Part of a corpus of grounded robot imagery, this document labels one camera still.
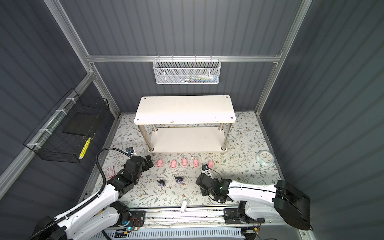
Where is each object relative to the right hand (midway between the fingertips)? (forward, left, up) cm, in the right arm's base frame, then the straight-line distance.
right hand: (205, 186), depth 84 cm
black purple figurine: (0, +24, +5) cm, 24 cm away
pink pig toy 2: (+13, +19, +2) cm, 23 cm away
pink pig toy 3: (+14, +12, +2) cm, 19 cm away
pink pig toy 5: (+12, -4, +1) cm, 13 cm away
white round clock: (+17, -38, +1) cm, 42 cm away
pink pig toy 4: (+14, +5, +2) cm, 15 cm away
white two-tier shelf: (+46, +11, +1) cm, 48 cm away
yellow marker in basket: (+5, +56, +28) cm, 63 cm away
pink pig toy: (+13, +28, +2) cm, 30 cm away
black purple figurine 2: (+2, +14, +5) cm, 15 cm away
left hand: (+12, +35, +11) cm, 38 cm away
